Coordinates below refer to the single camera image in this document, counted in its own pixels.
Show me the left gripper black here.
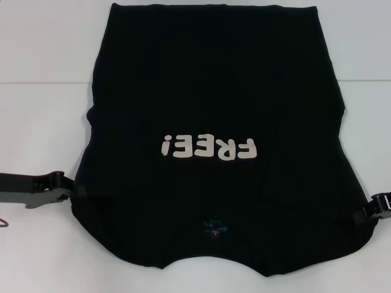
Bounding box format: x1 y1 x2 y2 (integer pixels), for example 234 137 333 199
0 170 89 211

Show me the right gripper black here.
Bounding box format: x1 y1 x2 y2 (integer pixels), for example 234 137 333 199
359 193 391 228

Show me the black shirt with FREE print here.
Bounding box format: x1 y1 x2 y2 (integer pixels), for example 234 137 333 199
73 2 372 269

